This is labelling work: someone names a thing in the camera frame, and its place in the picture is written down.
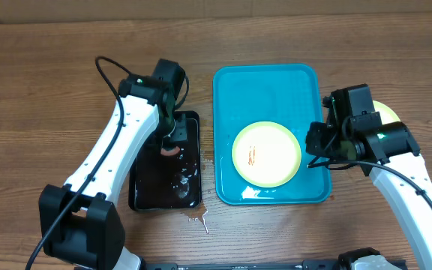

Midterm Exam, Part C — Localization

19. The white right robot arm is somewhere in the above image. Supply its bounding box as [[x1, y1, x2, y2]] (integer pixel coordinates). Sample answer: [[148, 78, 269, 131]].
[[305, 121, 432, 269]]

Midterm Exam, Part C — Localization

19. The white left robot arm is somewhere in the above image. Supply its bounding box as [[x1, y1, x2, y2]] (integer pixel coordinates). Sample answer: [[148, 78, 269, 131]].
[[26, 74, 186, 269]]

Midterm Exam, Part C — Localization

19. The yellow plate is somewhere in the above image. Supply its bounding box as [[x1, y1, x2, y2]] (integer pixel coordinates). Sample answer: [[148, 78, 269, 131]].
[[232, 121, 302, 188], [373, 100, 400, 125]]

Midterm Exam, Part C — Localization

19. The teal serving tray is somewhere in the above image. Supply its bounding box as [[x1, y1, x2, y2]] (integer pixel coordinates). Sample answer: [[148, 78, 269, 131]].
[[213, 64, 332, 206]]

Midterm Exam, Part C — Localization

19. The black water tray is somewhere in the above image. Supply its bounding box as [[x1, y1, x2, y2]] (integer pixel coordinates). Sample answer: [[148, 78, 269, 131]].
[[128, 111, 202, 211]]

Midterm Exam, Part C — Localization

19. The orange green scrub sponge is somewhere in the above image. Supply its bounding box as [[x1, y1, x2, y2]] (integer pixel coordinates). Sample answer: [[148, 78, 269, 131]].
[[160, 146, 181, 156]]

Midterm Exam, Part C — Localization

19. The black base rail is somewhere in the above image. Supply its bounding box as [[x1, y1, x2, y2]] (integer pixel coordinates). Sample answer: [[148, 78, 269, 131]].
[[141, 259, 341, 270]]

